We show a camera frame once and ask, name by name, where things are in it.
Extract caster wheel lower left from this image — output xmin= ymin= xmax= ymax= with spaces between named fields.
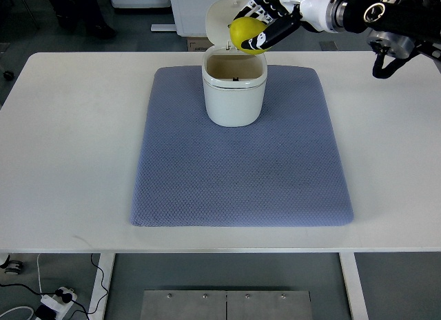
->
xmin=0 ymin=254 xmax=23 ymax=275

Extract white right table leg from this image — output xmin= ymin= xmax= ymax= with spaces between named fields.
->
xmin=339 ymin=252 xmax=369 ymax=320

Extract metal floor plate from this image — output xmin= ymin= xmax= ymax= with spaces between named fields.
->
xmin=141 ymin=290 xmax=313 ymax=319

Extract white trash bin open lid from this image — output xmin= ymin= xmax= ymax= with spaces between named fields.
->
xmin=202 ymin=0 xmax=267 ymax=127

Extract black caster wheel left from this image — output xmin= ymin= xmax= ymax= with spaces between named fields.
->
xmin=3 ymin=70 xmax=14 ymax=81

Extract white power strip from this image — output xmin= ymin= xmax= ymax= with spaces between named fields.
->
xmin=41 ymin=287 xmax=77 ymax=319

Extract black power cable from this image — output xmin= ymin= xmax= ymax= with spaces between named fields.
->
xmin=0 ymin=253 xmax=110 ymax=320

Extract white cable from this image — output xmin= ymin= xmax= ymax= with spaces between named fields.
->
xmin=0 ymin=253 xmax=44 ymax=320

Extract black silver robot right arm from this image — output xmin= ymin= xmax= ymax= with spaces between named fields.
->
xmin=298 ymin=0 xmax=440 ymax=79

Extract cardboard box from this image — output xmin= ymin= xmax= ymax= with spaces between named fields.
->
xmin=187 ymin=37 xmax=213 ymax=52

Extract yellow lemon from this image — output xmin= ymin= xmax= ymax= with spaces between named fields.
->
xmin=229 ymin=17 xmax=267 ymax=55

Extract person legs dark trousers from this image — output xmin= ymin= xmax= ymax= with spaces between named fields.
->
xmin=48 ymin=0 xmax=116 ymax=39

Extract blue quilted mat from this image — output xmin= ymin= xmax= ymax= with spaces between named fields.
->
xmin=130 ymin=66 xmax=353 ymax=227

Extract white left table leg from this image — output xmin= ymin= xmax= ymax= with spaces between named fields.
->
xmin=88 ymin=252 xmax=116 ymax=320

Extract white table leg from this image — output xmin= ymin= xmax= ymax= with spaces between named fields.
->
xmin=339 ymin=252 xmax=369 ymax=320
xmin=88 ymin=252 xmax=116 ymax=320

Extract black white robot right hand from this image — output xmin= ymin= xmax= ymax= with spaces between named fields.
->
xmin=236 ymin=0 xmax=302 ymax=53

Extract grey floor socket cover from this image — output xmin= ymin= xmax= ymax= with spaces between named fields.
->
xmin=319 ymin=41 xmax=338 ymax=52

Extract white cabinet pedestal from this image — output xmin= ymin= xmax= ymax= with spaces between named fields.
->
xmin=150 ymin=0 xmax=218 ymax=37

